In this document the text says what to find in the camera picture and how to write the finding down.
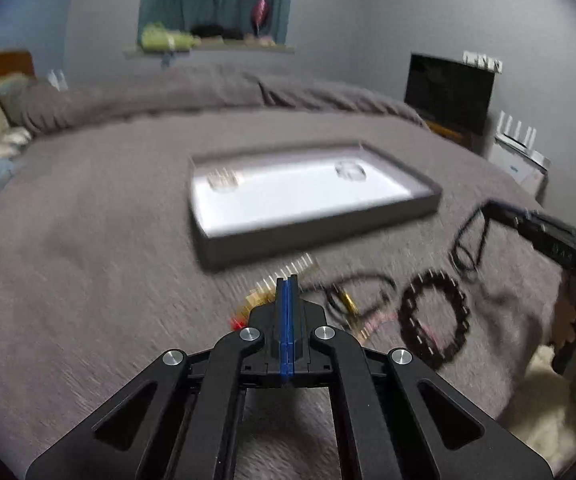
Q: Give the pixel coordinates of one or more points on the grey bed cover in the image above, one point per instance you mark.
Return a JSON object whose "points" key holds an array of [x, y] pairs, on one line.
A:
{"points": [[118, 270]]}

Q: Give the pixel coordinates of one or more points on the white fluffy cloth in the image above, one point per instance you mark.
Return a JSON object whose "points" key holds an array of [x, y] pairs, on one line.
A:
{"points": [[543, 410]]}

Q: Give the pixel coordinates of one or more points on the grey shallow tray box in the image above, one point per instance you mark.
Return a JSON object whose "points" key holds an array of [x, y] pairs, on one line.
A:
{"points": [[248, 245]]}

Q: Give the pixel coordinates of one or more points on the black cloth bundle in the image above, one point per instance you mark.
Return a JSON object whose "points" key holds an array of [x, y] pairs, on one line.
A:
{"points": [[215, 31]]}

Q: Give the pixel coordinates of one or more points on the window sill shelf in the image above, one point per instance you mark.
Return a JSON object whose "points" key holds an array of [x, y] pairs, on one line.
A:
{"points": [[218, 49]]}

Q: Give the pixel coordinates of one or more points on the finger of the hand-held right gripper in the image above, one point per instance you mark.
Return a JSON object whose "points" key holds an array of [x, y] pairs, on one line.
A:
{"points": [[513, 211], [553, 247]]}

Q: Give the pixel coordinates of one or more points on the white wall hooks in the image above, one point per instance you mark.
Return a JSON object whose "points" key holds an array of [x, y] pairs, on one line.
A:
{"points": [[483, 61]]}

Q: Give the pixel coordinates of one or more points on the grey rolled duvet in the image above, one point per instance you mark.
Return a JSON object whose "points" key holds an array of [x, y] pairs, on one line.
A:
{"points": [[193, 87]]}

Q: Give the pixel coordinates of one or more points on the white plastic bag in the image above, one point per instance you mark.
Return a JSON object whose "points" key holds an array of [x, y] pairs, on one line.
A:
{"points": [[58, 81]]}

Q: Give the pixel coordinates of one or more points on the pink balloon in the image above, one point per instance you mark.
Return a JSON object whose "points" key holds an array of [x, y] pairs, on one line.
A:
{"points": [[262, 12]]}

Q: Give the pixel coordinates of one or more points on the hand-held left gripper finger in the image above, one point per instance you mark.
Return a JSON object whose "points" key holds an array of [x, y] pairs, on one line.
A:
{"points": [[291, 325], [282, 325]]}

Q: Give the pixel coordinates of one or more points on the striped pillow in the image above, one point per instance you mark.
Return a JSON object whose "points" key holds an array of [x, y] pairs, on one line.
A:
{"points": [[13, 140]]}

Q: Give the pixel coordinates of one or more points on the white router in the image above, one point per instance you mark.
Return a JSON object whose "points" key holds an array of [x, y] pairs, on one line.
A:
{"points": [[515, 132]]}

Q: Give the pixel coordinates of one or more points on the black television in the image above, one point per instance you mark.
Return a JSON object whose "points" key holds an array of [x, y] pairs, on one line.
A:
{"points": [[448, 90]]}

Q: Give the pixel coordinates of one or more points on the white box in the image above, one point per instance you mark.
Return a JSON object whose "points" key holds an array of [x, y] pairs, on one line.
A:
{"points": [[518, 165]]}

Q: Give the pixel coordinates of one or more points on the green cloth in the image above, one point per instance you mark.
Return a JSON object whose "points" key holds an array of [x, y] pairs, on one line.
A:
{"points": [[163, 37]]}

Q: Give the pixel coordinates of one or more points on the gold pearl hair clip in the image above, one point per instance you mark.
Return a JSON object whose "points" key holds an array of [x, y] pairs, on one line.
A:
{"points": [[293, 266]]}

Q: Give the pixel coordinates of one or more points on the wooden television stand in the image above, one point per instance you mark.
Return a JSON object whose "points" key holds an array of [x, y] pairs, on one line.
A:
{"points": [[450, 132]]}

